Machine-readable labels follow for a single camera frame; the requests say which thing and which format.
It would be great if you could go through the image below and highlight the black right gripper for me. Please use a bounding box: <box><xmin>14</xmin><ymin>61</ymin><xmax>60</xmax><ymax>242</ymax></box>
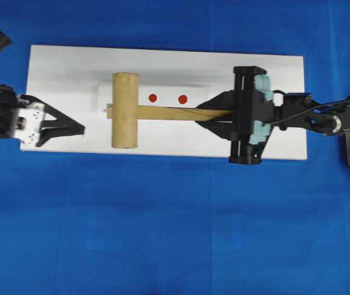
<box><xmin>196</xmin><ymin>66</ymin><xmax>267</xmax><ymax>164</ymax></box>

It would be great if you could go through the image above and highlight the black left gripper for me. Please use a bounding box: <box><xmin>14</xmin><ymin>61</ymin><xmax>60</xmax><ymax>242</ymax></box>
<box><xmin>0</xmin><ymin>87</ymin><xmax>85</xmax><ymax>148</ymax></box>

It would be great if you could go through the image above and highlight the wooden mallet hammer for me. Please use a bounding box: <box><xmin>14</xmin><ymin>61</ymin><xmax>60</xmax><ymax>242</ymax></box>
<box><xmin>107</xmin><ymin>72</ymin><xmax>233</xmax><ymax>149</ymax></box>

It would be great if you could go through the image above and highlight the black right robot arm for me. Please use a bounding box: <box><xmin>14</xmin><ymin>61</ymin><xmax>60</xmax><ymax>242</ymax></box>
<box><xmin>198</xmin><ymin>66</ymin><xmax>350</xmax><ymax>165</ymax></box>

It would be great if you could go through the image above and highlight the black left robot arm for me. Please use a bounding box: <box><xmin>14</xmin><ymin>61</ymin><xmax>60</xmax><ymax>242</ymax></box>
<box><xmin>0</xmin><ymin>30</ymin><xmax>85</xmax><ymax>147</ymax></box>

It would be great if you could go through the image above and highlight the red dot mark upper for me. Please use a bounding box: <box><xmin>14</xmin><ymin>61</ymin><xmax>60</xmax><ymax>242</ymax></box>
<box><xmin>178</xmin><ymin>95</ymin><xmax>188</xmax><ymax>104</ymax></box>

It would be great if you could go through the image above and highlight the red dot mark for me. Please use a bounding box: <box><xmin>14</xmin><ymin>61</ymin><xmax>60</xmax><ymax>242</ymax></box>
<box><xmin>148</xmin><ymin>93</ymin><xmax>157</xmax><ymax>103</ymax></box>
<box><xmin>178</xmin><ymin>95</ymin><xmax>188</xmax><ymax>104</ymax></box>

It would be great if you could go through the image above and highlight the red dot mark middle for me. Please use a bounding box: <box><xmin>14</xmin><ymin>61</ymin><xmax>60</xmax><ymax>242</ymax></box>
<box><xmin>148</xmin><ymin>93</ymin><xmax>157</xmax><ymax>103</ymax></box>

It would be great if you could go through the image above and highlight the white foam board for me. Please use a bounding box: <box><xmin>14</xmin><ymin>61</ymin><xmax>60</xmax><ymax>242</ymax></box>
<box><xmin>20</xmin><ymin>45</ymin><xmax>308</xmax><ymax>160</ymax></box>

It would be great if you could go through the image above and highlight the blue table cloth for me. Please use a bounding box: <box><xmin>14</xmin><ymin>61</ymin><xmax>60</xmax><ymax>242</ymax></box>
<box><xmin>0</xmin><ymin>1</ymin><xmax>350</xmax><ymax>294</ymax></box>

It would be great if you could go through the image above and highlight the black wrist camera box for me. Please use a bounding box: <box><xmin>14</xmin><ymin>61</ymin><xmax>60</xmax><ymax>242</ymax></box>
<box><xmin>249</xmin><ymin>74</ymin><xmax>274</xmax><ymax>145</ymax></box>

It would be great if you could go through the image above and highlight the black camera cable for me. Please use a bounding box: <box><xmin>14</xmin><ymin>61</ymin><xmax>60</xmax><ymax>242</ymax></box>
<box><xmin>268</xmin><ymin>90</ymin><xmax>350</xmax><ymax>127</ymax></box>

